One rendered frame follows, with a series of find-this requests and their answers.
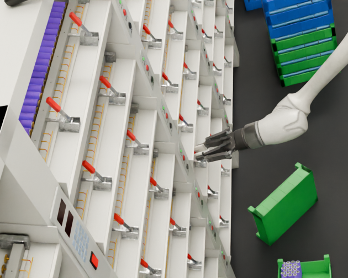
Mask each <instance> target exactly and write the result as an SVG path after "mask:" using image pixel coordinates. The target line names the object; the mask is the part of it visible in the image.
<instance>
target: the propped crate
mask: <svg viewBox="0 0 348 278"><path fill-rule="evenodd" d="M282 264H283V259H278V278H281V272H282V271H281V267H282ZM300 265H301V269H302V278H332V272H331V265H330V258H329V254H328V255H324V260H320V261H308V262H301V263H300Z"/></svg>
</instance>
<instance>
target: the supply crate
mask: <svg viewBox="0 0 348 278"><path fill-rule="evenodd" d="M261 1H262V5H263V8H264V11H265V12H269V11H272V10H276V9H280V8H284V7H288V6H291V5H294V4H298V3H302V2H306V1H310V0H270V1H269V0H261Z"/></svg>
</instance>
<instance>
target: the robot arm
mask: <svg viewBox="0 0 348 278"><path fill-rule="evenodd" d="M347 64H348V33H347V34H346V36H345V37H344V39H343V40H342V42H341V43H340V45H339V46H338V47H337V48H336V49H335V51H334V52H333V53H332V54H331V55H330V56H329V58H328V59H327V60H326V61H325V62H324V63H323V65H322V66H321V67H320V68H319V69H318V70H317V72H316V73H315V74H314V76H313V77H312V78H311V79H310V80H309V81H308V82H307V83H306V84H305V86H304V87H303V88H302V89H300V90H299V91H298V92H296V93H294V94H288V95H287V96H286V97H285V98H283V99H282V100H281V101H280V102H279V103H278V104H277V106H276V107H275V108H274V110H273V112H272V113H271V114H268V115H267V116H266V117H265V118H263V119H262V120H259V121H256V122H253V123H250V124H247V125H245V126H244V128H241V129H238V130H235V131H234V132H232V131H231V129H230V128H229V127H228V128H227V129H225V130H224V131H221V132H218V133H216V134H213V135H211V136H208V137H206V138H205V142H203V143H201V144H198V145H196V146H195V147H194V151H195V152H196V153H195V154H194V158H193V161H200V160H203V159H205V160H206V161H207V162H208V163H209V162H215V161H219V160H223V159H232V156H231V155H232V153H233V152H235V151H237V150H241V151H242V150H245V149H248V148H251V149H255V148H259V147H262V146H266V145H276V144H279V143H284V142H287V141H290V140H293V139H295V138H297V137H299V136H300V135H302V134H304V133H305V132H306V131H307V129H308V121H307V116H308V115H309V113H310V104H311V103H312V101H313V99H314V98H315V97H316V96H317V95H318V93H319V92H320V91H321V90H322V89H323V88H324V87H325V86H326V85H327V84H328V83H329V82H330V81H331V80H332V79H333V78H334V77H335V76H336V75H337V74H338V73H339V72H340V71H341V70H342V69H343V68H344V67H345V66H346V65H347ZM215 146H218V147H217V148H214V149H211V150H210V151H207V152H205V153H204V152H203V151H206V150H207V149H208V148H210V147H215Z"/></svg>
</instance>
